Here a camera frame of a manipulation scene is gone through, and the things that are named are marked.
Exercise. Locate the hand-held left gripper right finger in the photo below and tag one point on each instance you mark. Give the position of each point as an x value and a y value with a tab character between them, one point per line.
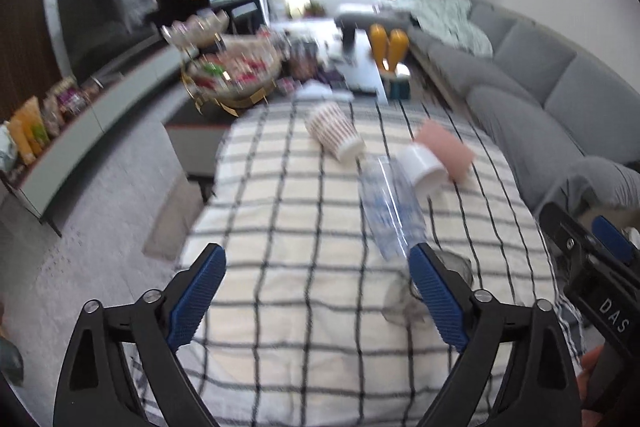
435	294

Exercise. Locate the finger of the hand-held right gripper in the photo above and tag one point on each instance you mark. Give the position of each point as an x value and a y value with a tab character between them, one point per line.
565	227
612	237

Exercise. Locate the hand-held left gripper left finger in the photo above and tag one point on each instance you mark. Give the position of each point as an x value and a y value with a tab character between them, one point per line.
195	294

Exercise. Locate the clear plastic cup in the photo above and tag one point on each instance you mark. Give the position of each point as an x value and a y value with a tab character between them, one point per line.
390	207

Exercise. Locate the small clear glass cup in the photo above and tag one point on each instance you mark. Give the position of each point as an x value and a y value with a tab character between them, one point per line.
400	304

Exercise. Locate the white cup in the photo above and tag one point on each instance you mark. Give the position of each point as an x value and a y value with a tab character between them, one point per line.
420	164

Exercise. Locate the pink cup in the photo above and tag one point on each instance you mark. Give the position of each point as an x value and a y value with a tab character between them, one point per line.
445	147

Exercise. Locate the red striped paper cup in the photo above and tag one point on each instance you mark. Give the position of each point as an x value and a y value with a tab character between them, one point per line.
330	127

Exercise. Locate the person's right hand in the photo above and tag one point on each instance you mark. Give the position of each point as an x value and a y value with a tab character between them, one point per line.
591	364

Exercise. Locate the grey cushion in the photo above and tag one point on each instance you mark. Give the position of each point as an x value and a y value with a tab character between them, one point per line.
595	182

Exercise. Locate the checked tablecloth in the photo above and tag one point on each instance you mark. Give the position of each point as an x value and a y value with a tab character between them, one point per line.
300	217

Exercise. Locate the grey coffee table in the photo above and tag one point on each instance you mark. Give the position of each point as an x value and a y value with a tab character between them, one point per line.
195	142

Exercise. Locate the grey sofa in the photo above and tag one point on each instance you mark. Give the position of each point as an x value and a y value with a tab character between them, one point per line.
525	72

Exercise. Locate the teal box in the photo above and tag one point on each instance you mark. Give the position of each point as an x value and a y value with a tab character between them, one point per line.
400	88

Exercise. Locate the grey television cabinet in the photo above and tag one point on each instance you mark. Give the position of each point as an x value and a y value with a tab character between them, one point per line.
100	107

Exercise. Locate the gold tiered snack stand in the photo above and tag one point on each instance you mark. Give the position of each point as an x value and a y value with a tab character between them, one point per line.
225	72

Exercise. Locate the row of snack packets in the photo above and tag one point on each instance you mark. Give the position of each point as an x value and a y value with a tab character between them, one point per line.
45	114

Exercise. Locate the green white patterned blanket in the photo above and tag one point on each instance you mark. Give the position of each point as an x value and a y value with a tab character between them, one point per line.
450	19

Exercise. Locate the yellow bottle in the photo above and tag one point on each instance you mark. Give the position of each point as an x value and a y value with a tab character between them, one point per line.
398	49
378	44

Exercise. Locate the black television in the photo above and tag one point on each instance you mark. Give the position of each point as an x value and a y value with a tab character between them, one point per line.
107	22

